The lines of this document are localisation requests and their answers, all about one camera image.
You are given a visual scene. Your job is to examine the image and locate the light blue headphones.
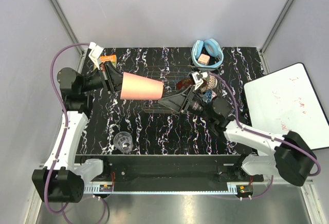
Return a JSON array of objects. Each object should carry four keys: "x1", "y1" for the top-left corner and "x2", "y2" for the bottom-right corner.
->
[{"x1": 191, "y1": 39, "x2": 224, "y2": 71}]

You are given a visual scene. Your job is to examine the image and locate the wire dish rack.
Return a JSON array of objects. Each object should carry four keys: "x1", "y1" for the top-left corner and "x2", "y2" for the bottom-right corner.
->
[{"x1": 140, "y1": 65, "x2": 222, "y2": 114}]

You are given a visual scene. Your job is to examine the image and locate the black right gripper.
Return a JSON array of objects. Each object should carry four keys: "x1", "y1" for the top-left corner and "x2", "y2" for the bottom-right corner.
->
[{"x1": 156, "y1": 84, "x2": 214, "y2": 122}]

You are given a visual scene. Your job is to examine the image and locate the orange green paperback book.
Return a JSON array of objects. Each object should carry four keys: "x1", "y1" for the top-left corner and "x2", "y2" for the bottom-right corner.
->
[{"x1": 100, "y1": 54, "x2": 117, "y2": 67}]

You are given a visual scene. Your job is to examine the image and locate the pink plastic cup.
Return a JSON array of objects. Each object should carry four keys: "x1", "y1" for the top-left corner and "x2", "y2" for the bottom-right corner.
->
[{"x1": 120, "y1": 72, "x2": 163, "y2": 100}]

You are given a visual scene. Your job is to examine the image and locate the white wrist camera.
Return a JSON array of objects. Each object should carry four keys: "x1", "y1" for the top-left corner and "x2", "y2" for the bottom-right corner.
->
[
  {"x1": 88, "y1": 42, "x2": 104, "y2": 70},
  {"x1": 189, "y1": 71, "x2": 209, "y2": 90}
]

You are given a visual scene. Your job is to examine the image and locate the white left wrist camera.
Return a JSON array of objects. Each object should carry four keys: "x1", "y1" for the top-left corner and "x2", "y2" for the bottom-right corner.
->
[{"x1": 88, "y1": 42, "x2": 104, "y2": 70}]

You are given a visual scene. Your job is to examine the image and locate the brown floral patterned bowl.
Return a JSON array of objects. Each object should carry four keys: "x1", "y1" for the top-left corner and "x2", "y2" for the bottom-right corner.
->
[{"x1": 200, "y1": 76, "x2": 218, "y2": 92}]

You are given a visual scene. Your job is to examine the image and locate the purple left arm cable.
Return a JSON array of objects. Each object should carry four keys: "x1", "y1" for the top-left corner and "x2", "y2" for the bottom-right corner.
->
[{"x1": 43, "y1": 43, "x2": 110, "y2": 224}]

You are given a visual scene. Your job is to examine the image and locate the red floral plate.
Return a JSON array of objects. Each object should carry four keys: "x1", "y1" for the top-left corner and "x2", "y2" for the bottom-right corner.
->
[{"x1": 176, "y1": 78, "x2": 193, "y2": 90}]

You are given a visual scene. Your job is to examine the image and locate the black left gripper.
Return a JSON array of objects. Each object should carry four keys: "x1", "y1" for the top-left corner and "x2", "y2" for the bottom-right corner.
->
[{"x1": 80, "y1": 60, "x2": 138, "y2": 94}]

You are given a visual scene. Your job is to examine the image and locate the blue triangle patterned bowl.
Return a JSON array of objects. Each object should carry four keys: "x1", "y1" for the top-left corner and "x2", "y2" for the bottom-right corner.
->
[{"x1": 203, "y1": 89, "x2": 217, "y2": 103}]

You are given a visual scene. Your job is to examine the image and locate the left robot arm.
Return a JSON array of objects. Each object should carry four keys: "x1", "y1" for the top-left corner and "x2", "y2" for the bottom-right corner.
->
[{"x1": 32, "y1": 62, "x2": 123, "y2": 203}]

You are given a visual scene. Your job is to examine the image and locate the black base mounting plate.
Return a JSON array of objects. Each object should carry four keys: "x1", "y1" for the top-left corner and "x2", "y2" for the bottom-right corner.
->
[{"x1": 75, "y1": 155, "x2": 264, "y2": 194}]

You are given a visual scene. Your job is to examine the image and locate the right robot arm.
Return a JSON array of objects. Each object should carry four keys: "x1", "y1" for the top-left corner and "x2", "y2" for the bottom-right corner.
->
[{"x1": 158, "y1": 86, "x2": 317, "y2": 186}]

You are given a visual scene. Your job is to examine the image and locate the white dry-erase board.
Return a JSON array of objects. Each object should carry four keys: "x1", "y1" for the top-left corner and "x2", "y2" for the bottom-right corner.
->
[{"x1": 244, "y1": 63, "x2": 328, "y2": 150}]

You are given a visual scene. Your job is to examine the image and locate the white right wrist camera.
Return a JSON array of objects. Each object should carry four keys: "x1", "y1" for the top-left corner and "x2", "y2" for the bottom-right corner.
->
[{"x1": 189, "y1": 71, "x2": 209, "y2": 90}]

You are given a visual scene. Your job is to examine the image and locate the pink cube die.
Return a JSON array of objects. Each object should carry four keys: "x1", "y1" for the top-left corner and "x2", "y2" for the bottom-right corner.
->
[{"x1": 197, "y1": 53, "x2": 210, "y2": 65}]

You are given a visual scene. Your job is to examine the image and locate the clear drinking glass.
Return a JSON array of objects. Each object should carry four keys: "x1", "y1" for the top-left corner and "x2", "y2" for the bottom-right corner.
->
[{"x1": 113, "y1": 132, "x2": 133, "y2": 154}]

